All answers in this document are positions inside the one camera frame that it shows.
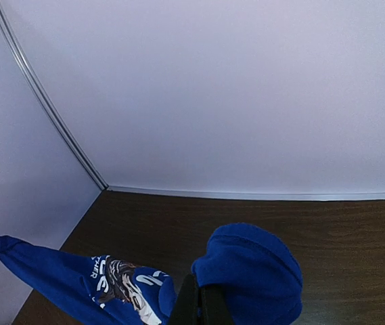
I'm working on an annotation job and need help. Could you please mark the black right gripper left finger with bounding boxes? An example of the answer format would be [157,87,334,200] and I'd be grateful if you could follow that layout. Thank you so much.
[168,274,200,325]

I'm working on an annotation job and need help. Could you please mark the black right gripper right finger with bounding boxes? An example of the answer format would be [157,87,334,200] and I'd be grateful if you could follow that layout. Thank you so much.
[200,285,234,325]

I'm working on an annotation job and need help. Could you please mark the blue printed t-shirt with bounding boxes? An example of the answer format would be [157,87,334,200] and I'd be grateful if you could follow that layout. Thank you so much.
[0,223,303,324]

